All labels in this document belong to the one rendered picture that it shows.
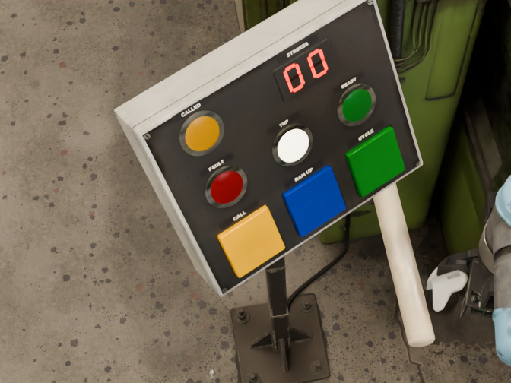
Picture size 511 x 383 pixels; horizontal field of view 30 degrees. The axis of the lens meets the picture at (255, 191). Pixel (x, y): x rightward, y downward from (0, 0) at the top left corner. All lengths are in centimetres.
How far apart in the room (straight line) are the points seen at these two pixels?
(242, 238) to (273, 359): 102
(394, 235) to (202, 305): 76
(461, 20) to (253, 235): 58
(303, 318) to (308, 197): 103
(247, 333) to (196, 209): 109
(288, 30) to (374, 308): 120
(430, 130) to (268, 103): 78
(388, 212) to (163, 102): 63
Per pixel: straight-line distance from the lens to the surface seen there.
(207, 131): 113
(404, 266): 162
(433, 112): 184
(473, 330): 228
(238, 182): 118
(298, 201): 123
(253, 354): 222
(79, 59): 265
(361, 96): 123
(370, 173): 128
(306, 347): 223
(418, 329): 159
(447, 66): 172
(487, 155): 187
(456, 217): 217
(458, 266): 120
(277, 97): 116
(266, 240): 124
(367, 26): 120
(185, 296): 229
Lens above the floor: 214
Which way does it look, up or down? 64 degrees down
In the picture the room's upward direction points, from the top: 6 degrees counter-clockwise
